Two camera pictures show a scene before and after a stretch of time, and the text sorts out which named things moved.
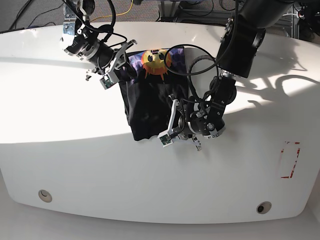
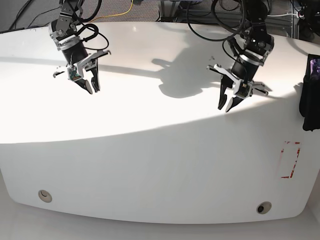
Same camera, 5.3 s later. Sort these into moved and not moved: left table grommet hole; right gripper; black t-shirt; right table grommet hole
Moved: black t-shirt; right gripper
Not moved: right table grommet hole; left table grommet hole
